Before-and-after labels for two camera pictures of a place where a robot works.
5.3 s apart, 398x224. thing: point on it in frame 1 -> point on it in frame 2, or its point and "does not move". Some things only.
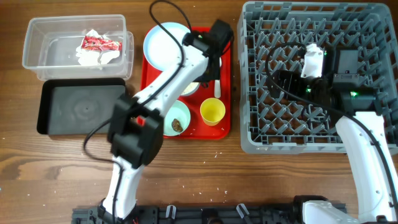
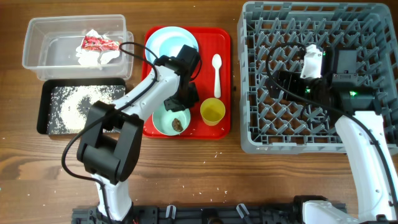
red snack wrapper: [96, 43] does not move
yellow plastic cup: [212, 111] does not move
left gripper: [215, 75] -> [194, 98]
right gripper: [292, 78] does not move
